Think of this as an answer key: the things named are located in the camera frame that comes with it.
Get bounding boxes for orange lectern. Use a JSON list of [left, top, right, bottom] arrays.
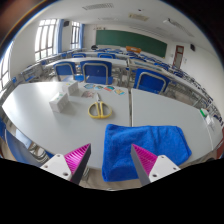
[[125, 45, 142, 54]]

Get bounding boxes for ceiling air vent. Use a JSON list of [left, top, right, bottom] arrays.
[[81, 2, 115, 11]]

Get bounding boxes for blue curtain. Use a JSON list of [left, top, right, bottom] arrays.
[[79, 23, 85, 50], [56, 18, 65, 54]]

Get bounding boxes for blue classroom chair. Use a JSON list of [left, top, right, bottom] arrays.
[[133, 68, 172, 95], [53, 61, 78, 83], [80, 59, 114, 86]]

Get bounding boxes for ceiling air conditioner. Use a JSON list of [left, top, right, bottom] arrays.
[[128, 12, 150, 22]]

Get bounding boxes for brown door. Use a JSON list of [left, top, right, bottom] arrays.
[[172, 44, 185, 69]]

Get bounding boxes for small white packet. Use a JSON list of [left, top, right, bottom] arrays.
[[204, 114, 215, 126]]

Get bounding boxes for green chalkboard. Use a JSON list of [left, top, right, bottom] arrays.
[[95, 29, 168, 58]]

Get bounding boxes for large window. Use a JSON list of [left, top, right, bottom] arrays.
[[34, 18, 58, 63]]

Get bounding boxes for blue chair with grey frame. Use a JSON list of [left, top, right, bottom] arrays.
[[0, 118, 54, 164]]

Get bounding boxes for green and white box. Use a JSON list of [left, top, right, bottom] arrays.
[[199, 108, 210, 118]]

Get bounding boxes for blue terry towel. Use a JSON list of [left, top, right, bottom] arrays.
[[101, 123, 193, 183]]

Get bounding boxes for group of blue chairs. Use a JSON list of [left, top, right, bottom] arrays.
[[39, 48, 223, 126]]

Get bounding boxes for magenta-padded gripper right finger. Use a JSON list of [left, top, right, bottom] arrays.
[[130, 143, 181, 186]]

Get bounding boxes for yellow-handled scissors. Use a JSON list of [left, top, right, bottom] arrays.
[[87, 93, 113, 120]]

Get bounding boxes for rows of grey desks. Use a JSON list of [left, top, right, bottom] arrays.
[[19, 46, 214, 111]]

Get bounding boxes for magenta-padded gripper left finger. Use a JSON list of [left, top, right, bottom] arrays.
[[40, 143, 92, 185]]

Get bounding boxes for narrow window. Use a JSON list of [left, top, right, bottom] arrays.
[[69, 21, 81, 50]]

